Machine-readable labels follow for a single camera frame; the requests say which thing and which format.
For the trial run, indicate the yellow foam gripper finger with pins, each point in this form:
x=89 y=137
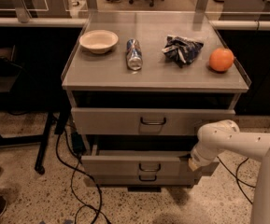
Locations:
x=193 y=166

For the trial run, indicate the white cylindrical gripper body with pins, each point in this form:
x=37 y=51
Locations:
x=197 y=160

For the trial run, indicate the grey drawer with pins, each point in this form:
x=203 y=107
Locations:
x=144 y=121
x=185 y=179
x=135 y=163

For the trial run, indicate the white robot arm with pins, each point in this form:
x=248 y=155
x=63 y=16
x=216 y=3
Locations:
x=213 y=138

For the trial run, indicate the grey bottom drawer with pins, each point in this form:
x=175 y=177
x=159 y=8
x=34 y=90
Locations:
x=185 y=179

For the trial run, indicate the grey drawer cabinet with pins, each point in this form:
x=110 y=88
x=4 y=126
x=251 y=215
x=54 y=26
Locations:
x=105 y=81

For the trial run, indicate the grey top drawer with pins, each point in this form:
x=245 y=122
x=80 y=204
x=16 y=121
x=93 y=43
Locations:
x=144 y=121

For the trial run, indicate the orange fruit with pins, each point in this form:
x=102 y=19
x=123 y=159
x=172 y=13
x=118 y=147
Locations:
x=221 y=60

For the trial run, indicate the crumpled blue chip bag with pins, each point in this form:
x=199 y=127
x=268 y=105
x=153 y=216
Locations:
x=182 y=50

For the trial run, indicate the black power adapter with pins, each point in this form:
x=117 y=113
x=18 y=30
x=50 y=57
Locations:
x=77 y=143

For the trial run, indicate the blue silver drink can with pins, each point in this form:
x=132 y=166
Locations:
x=133 y=55

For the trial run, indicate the white paper bowl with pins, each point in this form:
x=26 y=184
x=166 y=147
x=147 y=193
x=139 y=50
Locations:
x=99 y=41

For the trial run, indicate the black table frame leg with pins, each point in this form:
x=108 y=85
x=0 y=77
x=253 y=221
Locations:
x=41 y=139

